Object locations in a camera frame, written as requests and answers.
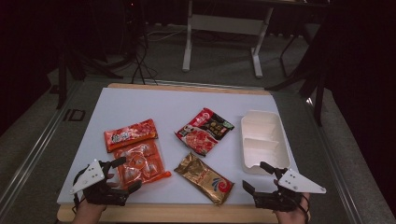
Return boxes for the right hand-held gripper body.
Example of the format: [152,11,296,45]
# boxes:
[251,167,327,213]

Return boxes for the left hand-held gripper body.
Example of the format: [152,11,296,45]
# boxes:
[68,158,130,207]

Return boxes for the orange snack packet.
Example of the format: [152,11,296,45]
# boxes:
[103,118,173,190]

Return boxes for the white plastic container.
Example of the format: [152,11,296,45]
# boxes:
[240,109,292,175]

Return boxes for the gold snack packet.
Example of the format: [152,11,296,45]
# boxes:
[173,152,235,206]

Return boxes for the red and black snack packet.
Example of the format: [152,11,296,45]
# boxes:
[174,107,235,157]

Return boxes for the person's right hand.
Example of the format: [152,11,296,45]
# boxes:
[273,178,312,224]

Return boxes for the person's left hand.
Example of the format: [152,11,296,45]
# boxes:
[72,172,116,224]

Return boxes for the wooden table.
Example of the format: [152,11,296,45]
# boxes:
[56,82,311,224]

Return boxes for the black metal stand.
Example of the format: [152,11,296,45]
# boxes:
[264,18,328,127]
[55,46,124,110]

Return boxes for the white table mat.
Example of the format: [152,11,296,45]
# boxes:
[56,87,309,205]

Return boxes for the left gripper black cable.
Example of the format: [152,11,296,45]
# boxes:
[71,167,87,214]

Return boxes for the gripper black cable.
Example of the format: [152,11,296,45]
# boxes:
[300,192,311,216]
[71,167,87,214]

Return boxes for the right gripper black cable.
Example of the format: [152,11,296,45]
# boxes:
[300,192,311,216]

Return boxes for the metal floor rail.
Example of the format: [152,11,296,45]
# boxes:
[306,97,363,224]
[0,80,82,213]

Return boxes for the black floor cables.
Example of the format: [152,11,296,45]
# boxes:
[130,40,158,86]

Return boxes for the white floor cable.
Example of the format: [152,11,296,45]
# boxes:
[146,29,188,42]

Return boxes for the white desk frame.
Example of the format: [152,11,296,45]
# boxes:
[181,0,275,79]

